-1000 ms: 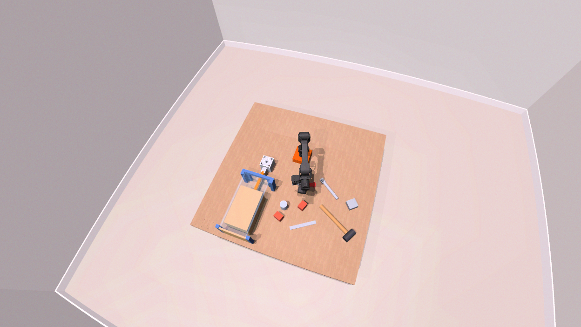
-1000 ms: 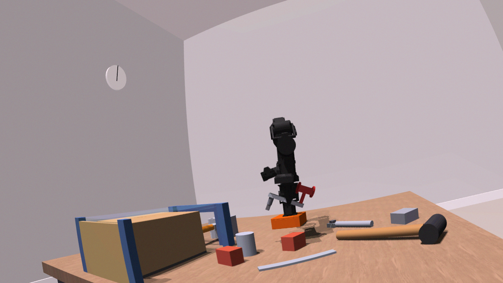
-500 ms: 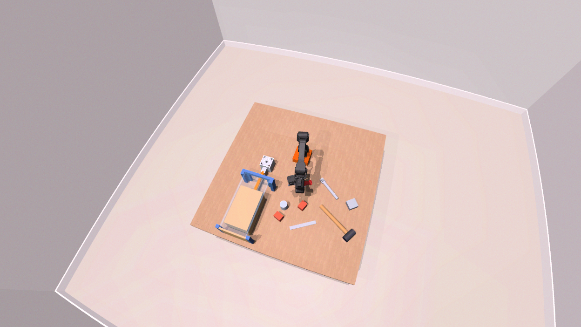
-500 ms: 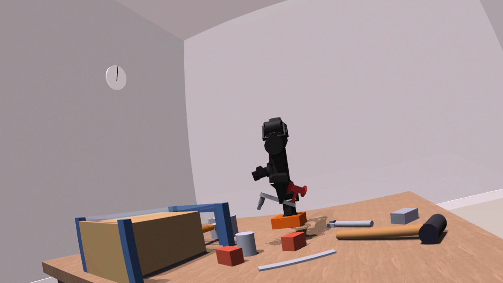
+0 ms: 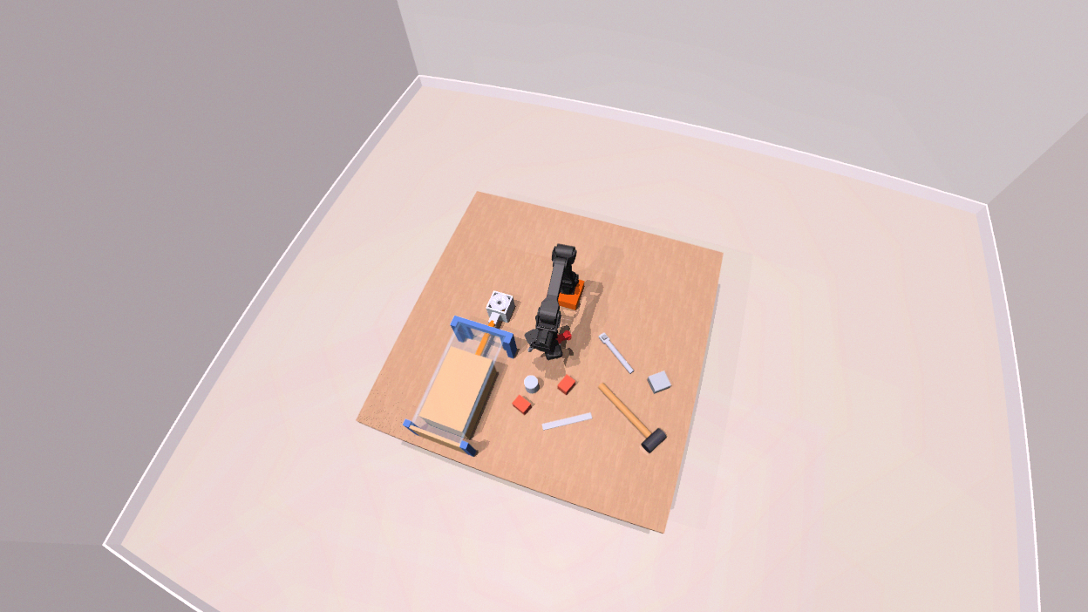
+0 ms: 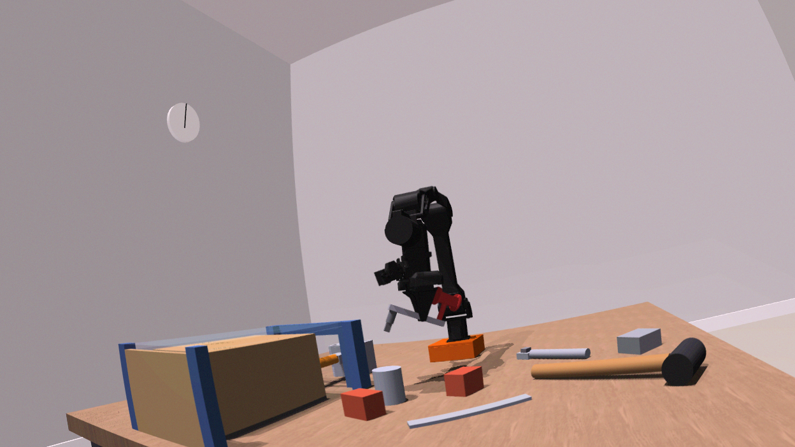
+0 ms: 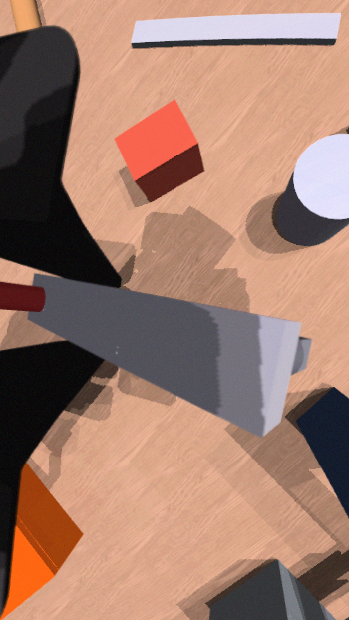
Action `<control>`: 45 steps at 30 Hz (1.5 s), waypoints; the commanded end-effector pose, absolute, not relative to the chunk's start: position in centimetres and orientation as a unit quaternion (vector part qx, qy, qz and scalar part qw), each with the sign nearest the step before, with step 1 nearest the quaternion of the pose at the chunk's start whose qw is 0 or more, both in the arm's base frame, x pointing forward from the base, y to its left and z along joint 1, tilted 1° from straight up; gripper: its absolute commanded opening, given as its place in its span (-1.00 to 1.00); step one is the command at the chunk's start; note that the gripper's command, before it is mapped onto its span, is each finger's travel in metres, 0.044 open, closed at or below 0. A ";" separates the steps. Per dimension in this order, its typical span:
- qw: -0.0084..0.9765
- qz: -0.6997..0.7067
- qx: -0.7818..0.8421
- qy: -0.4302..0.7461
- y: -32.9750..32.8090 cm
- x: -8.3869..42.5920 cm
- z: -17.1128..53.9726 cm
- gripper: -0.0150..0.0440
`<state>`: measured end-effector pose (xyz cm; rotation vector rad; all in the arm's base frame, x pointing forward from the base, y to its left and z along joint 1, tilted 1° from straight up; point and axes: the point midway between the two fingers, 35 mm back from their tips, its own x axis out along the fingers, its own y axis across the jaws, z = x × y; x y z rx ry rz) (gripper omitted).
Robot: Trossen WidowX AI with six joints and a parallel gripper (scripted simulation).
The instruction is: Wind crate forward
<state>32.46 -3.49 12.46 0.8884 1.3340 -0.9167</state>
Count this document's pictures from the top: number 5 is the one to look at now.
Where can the mallet with wooden handle and black head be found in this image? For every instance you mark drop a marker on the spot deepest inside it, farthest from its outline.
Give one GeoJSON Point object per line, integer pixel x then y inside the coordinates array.
{"type": "Point", "coordinates": [653, 439]}

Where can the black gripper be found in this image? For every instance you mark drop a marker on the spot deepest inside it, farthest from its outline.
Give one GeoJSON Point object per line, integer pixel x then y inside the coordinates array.
{"type": "Point", "coordinates": [555, 351]}

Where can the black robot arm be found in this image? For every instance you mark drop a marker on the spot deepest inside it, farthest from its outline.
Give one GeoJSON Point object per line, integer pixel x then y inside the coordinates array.
{"type": "Point", "coordinates": [563, 280]}

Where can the pale grey flat bar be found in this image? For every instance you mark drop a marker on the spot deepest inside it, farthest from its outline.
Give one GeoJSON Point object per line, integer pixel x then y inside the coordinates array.
{"type": "Point", "coordinates": [565, 421]}

